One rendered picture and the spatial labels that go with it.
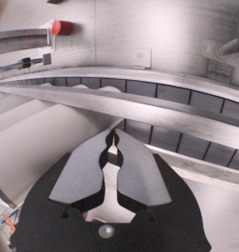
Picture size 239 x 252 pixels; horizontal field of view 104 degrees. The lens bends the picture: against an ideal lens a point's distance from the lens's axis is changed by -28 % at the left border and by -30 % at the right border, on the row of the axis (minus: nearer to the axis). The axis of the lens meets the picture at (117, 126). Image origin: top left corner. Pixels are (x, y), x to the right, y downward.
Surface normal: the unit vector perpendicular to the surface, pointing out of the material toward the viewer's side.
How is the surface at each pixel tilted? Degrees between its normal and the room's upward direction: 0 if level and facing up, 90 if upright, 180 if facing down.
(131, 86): 0
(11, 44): 90
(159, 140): 0
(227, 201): 0
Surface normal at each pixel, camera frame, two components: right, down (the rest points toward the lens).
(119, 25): -0.50, 0.42
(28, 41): 0.86, 0.25
